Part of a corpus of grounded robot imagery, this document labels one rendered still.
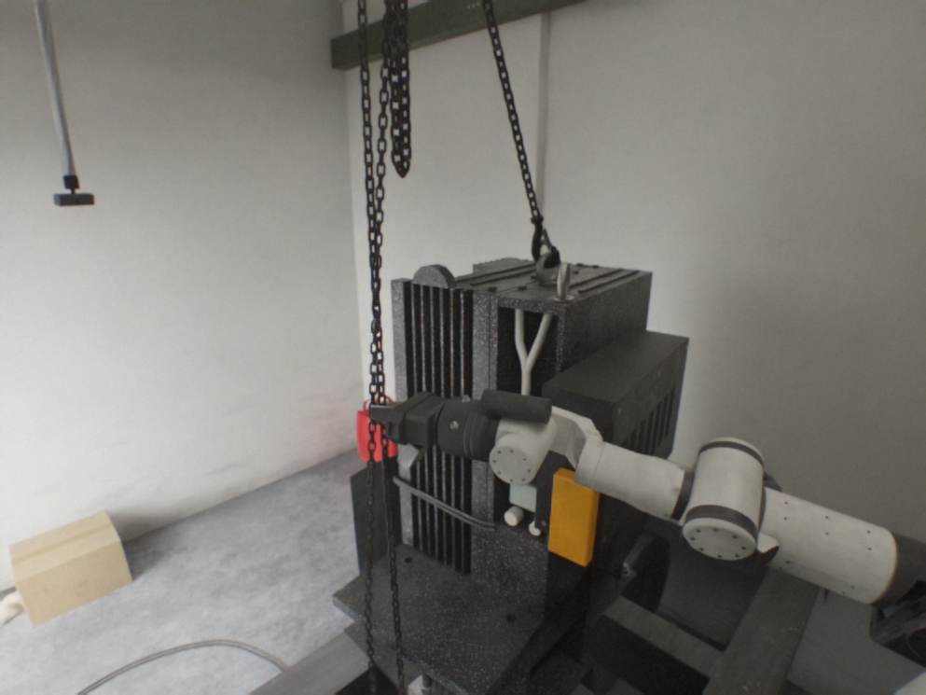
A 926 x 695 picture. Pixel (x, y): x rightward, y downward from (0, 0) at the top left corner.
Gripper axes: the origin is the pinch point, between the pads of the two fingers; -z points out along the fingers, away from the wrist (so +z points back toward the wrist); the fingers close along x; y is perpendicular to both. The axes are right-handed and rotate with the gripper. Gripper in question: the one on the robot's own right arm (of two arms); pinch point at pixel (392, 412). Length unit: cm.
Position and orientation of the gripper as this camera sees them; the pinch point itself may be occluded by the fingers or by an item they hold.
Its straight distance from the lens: 81.4
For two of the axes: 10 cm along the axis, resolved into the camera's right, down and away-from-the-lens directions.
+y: -0.1, -9.6, -2.6
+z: 8.9, 1.1, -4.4
